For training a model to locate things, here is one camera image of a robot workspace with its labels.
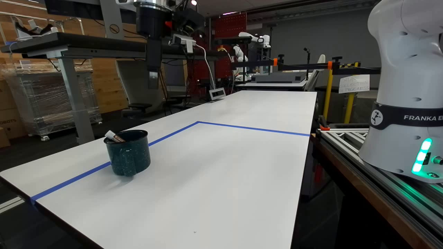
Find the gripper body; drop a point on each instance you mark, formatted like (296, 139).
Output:
(154, 22)

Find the white robot arm on table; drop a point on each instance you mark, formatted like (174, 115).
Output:
(256, 37)

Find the marker with white cap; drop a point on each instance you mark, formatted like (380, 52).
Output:
(114, 136)

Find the dark green speckled enamel mug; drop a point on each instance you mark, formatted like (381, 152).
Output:
(129, 157)

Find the black office chair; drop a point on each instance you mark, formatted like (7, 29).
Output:
(135, 83)

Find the red pegboard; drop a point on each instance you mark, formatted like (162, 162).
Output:
(231, 26)

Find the black standing desk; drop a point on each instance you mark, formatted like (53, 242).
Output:
(74, 43)

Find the black monitor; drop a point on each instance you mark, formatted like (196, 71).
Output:
(72, 8)

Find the grey socket box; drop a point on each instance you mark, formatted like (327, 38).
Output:
(217, 93)

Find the blue tape line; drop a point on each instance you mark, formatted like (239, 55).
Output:
(173, 133)

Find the table with grey case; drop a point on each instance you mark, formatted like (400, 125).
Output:
(277, 79)

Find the black bar with orange clamps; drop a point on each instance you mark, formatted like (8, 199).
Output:
(301, 66)

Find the white chair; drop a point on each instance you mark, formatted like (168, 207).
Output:
(316, 74)

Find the orange and black clamp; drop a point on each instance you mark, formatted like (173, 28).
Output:
(323, 125)

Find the white paper sign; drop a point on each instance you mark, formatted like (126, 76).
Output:
(353, 84)

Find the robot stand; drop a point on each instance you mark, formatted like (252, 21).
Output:
(377, 199)

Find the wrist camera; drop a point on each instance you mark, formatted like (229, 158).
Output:
(184, 42)

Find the yellow post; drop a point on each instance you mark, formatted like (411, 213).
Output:
(350, 103)
(327, 93)

